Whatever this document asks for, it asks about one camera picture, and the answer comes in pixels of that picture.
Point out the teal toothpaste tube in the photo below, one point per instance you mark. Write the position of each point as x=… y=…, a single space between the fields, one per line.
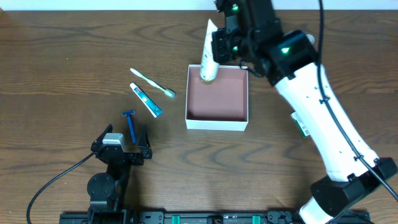
x=149 y=104

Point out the white box with pink interior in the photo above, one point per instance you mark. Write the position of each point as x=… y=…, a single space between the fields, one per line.
x=221 y=105

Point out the blue soap pump bottle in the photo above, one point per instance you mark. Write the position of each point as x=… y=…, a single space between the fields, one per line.
x=311 y=38

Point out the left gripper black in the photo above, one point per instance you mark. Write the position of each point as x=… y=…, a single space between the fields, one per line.
x=130 y=156

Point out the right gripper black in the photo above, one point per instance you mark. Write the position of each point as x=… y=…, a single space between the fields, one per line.
x=220 y=45

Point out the green white toothbrush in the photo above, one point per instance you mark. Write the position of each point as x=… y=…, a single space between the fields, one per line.
x=167 y=92

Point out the green soap bar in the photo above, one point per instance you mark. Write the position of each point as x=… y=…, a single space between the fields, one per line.
x=300 y=124

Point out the white lotion tube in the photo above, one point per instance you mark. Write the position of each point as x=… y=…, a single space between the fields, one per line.
x=208 y=67

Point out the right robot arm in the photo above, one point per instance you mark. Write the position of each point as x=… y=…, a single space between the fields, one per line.
x=353 y=169

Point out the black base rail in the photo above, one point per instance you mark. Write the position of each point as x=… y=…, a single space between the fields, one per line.
x=158 y=217

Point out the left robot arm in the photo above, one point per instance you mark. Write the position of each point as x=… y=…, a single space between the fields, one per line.
x=107 y=189

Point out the blue disposable razor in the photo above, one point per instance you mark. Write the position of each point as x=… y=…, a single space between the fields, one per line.
x=128 y=115

